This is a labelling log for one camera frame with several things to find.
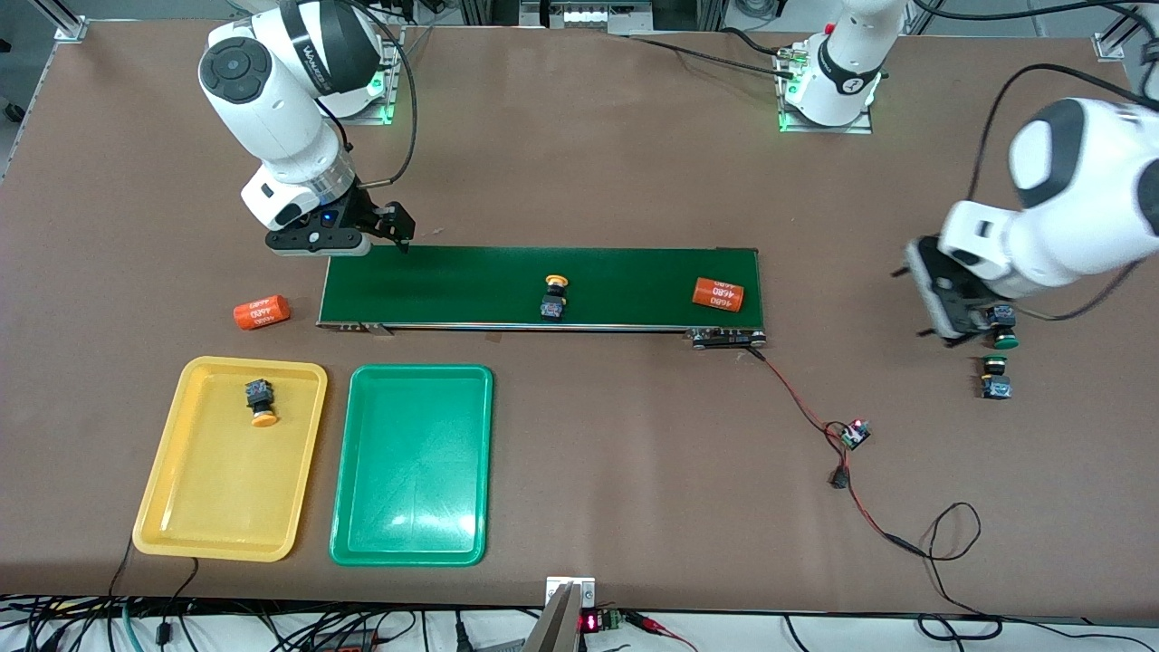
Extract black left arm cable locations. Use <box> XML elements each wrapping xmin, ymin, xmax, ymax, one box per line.
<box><xmin>910</xmin><ymin>0</ymin><xmax>1159</xmax><ymax>323</ymax></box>

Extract red and black wire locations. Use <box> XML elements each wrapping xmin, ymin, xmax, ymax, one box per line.
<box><xmin>747</xmin><ymin>347</ymin><xmax>924</xmax><ymax>555</ymax></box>

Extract black cable with plug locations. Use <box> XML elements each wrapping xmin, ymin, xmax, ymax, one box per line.
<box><xmin>161</xmin><ymin>557</ymin><xmax>200</xmax><ymax>646</ymax></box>

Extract green plastic tray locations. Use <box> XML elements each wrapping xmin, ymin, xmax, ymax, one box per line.
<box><xmin>329</xmin><ymin>364</ymin><xmax>494</xmax><ymax>568</ymax></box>

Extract thin black cable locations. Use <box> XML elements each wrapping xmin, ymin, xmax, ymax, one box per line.
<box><xmin>107</xmin><ymin>534</ymin><xmax>137</xmax><ymax>600</ymax></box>

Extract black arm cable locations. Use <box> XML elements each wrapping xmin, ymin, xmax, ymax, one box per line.
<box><xmin>349</xmin><ymin>0</ymin><xmax>419</xmax><ymax>189</ymax></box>
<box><xmin>910</xmin><ymin>0</ymin><xmax>1159</xmax><ymax>323</ymax></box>

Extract grey metal bar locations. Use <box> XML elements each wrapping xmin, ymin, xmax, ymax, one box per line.
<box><xmin>521</xmin><ymin>582</ymin><xmax>585</xmax><ymax>652</ymax></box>

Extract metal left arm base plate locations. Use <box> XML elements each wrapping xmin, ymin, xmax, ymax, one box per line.
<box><xmin>776</xmin><ymin>45</ymin><xmax>876</xmax><ymax>135</ymax></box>

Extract orange 4680 cylinder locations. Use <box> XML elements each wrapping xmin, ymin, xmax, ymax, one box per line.
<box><xmin>692</xmin><ymin>276</ymin><xmax>746</xmax><ymax>313</ymax></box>
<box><xmin>233</xmin><ymin>295</ymin><xmax>292</xmax><ymax>331</ymax></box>

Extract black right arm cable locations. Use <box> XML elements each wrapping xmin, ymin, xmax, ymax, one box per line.
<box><xmin>349</xmin><ymin>0</ymin><xmax>419</xmax><ymax>189</ymax></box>

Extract yellow plastic tray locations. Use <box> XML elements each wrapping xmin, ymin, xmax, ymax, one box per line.
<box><xmin>132</xmin><ymin>356</ymin><xmax>329</xmax><ymax>563</ymax></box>

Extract small aluminium bracket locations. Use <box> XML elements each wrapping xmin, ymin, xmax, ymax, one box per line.
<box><xmin>544</xmin><ymin>576</ymin><xmax>598</xmax><ymax>609</ymax></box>

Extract aluminium corner profile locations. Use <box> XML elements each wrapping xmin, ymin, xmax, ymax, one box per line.
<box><xmin>32</xmin><ymin>0</ymin><xmax>89</xmax><ymax>42</ymax></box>
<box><xmin>1093</xmin><ymin>0</ymin><xmax>1159</xmax><ymax>62</ymax></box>

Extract long black table cable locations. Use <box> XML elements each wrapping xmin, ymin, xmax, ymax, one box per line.
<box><xmin>627</xmin><ymin>25</ymin><xmax>802</xmax><ymax>81</ymax></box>

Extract black looped power cable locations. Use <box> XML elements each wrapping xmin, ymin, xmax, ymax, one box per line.
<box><xmin>892</xmin><ymin>501</ymin><xmax>1159</xmax><ymax>646</ymax></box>

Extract red clip lead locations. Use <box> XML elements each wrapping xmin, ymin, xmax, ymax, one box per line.
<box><xmin>625</xmin><ymin>611</ymin><xmax>698</xmax><ymax>652</ymax></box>

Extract white device on frame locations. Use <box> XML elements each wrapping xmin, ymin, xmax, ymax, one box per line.
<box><xmin>521</xmin><ymin>0</ymin><xmax>655</xmax><ymax>30</ymax></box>

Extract green conveyor belt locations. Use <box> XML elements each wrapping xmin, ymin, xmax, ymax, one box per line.
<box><xmin>316</xmin><ymin>242</ymin><xmax>769</xmax><ymax>350</ymax></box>

